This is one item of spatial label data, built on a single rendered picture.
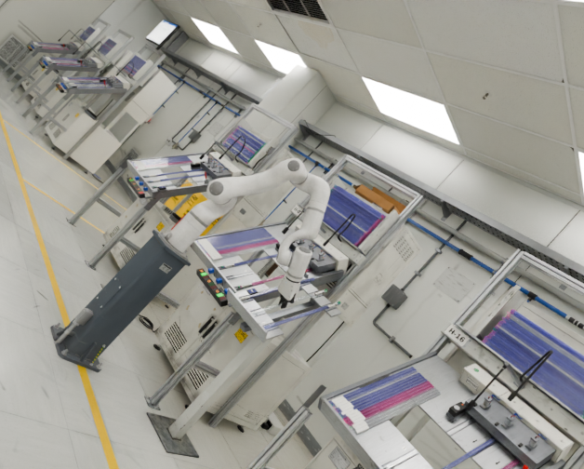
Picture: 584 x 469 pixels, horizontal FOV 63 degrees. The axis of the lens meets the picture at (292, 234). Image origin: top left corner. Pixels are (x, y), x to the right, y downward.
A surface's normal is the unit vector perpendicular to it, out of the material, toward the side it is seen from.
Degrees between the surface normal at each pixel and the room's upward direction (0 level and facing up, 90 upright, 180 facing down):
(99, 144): 90
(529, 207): 90
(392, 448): 44
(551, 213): 90
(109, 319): 90
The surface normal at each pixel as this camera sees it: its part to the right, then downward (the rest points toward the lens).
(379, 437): 0.14, -0.88
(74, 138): 0.53, 0.46
